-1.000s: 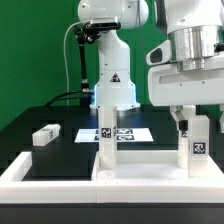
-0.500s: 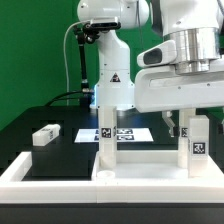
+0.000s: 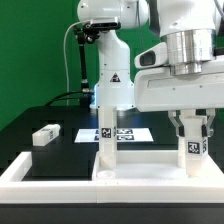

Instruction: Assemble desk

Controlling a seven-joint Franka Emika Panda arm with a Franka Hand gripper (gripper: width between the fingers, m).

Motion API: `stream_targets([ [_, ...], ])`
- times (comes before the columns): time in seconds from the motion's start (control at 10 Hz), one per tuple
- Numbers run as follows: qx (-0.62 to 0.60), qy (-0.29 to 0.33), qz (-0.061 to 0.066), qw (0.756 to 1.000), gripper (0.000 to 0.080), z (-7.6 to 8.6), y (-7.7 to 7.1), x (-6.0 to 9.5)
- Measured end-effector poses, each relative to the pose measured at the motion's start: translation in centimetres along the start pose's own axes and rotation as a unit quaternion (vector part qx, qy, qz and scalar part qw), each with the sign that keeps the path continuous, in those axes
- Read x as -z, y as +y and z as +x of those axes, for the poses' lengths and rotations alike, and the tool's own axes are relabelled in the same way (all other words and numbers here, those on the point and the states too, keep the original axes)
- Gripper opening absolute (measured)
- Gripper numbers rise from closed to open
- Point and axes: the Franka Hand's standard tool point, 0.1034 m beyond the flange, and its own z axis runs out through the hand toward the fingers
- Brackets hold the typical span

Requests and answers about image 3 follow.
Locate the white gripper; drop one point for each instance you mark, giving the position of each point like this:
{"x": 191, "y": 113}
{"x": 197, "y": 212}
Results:
{"x": 155, "y": 89}

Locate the white marker tag sheet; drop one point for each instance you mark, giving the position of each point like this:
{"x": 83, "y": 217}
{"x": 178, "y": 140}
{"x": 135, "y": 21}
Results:
{"x": 123, "y": 135}

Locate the black camera on mount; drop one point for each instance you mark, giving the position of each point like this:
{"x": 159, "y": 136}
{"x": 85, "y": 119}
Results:
{"x": 90, "y": 31}

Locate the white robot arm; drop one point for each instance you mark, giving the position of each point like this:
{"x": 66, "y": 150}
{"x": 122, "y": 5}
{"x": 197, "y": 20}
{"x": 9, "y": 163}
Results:
{"x": 187, "y": 27}

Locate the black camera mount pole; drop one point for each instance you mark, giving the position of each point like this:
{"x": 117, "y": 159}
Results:
{"x": 84, "y": 80}

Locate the white U-shaped frame fixture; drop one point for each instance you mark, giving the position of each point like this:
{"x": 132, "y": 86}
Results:
{"x": 14, "y": 189}

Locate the white desk top panel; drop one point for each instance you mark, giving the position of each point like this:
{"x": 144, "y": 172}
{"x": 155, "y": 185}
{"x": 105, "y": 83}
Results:
{"x": 155, "y": 177}

